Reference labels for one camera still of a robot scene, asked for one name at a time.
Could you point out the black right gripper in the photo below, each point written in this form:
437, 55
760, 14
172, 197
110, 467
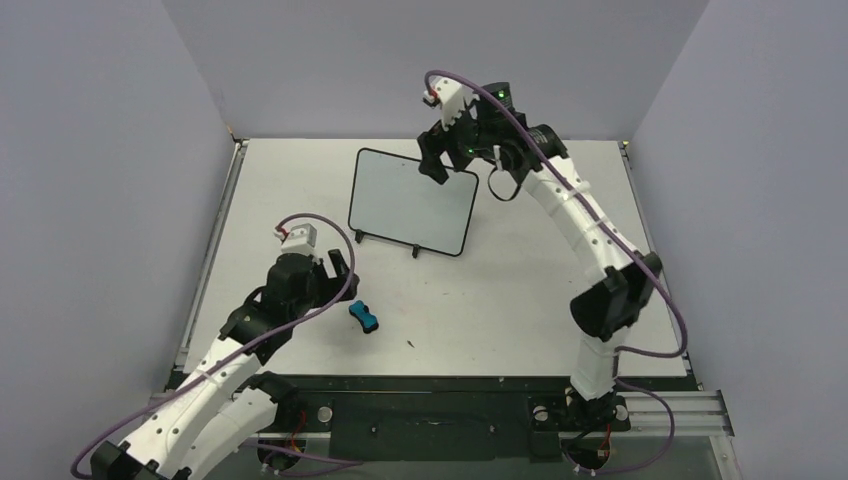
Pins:
444, 148

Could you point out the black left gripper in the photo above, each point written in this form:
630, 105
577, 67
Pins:
336, 287

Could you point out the black framed whiteboard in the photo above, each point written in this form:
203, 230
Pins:
391, 200

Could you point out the blue whiteboard eraser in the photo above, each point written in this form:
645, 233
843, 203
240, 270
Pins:
365, 318

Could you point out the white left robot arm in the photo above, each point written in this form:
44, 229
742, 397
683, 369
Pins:
229, 396

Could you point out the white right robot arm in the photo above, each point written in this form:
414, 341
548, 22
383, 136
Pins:
621, 278

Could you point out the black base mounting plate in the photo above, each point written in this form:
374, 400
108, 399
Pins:
487, 449

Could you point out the wire whiteboard stand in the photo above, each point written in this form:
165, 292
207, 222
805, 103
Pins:
397, 245

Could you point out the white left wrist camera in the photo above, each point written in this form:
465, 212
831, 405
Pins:
300, 239

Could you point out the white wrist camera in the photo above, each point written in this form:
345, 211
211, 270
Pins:
451, 97
300, 239

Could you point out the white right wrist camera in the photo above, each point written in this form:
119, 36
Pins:
451, 97

